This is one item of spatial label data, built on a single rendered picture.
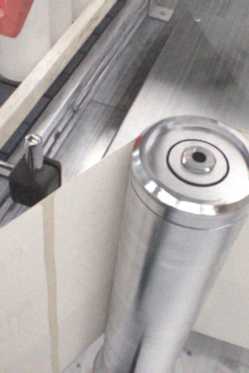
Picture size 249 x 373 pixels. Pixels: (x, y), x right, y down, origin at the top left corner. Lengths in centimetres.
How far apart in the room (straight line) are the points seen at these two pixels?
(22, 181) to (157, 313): 17
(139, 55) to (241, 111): 18
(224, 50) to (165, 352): 38
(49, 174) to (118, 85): 23
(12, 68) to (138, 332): 30
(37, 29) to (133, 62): 18
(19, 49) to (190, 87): 16
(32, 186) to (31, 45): 15
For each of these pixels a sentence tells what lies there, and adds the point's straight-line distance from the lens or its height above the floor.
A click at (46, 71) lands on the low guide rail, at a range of 41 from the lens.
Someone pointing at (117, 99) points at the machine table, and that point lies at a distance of 51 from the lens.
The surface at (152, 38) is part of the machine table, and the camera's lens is 61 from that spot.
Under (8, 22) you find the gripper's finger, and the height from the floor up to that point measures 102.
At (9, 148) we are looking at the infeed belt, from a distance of 39.
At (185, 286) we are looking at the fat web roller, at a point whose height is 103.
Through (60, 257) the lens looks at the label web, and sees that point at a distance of 16.
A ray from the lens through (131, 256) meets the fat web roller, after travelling 15.
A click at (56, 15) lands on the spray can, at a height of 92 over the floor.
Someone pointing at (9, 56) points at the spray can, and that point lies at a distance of 43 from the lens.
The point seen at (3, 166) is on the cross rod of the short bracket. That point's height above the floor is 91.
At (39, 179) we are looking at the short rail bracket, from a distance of 32.
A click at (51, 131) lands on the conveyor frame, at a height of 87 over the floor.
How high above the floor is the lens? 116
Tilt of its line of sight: 47 degrees down
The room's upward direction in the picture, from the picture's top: 8 degrees clockwise
